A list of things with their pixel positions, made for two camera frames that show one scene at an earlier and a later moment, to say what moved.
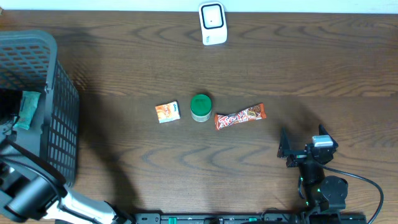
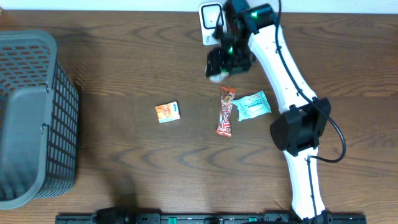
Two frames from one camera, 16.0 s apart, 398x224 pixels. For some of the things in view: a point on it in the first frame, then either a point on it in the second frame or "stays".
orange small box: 168,112 stays
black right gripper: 298,156 -> 214,56
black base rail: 250,218 stays
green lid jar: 201,107 -> 221,77
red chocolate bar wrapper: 255,112 -> 224,123
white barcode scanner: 213,23 stays
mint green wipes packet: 29,100 -> 252,106
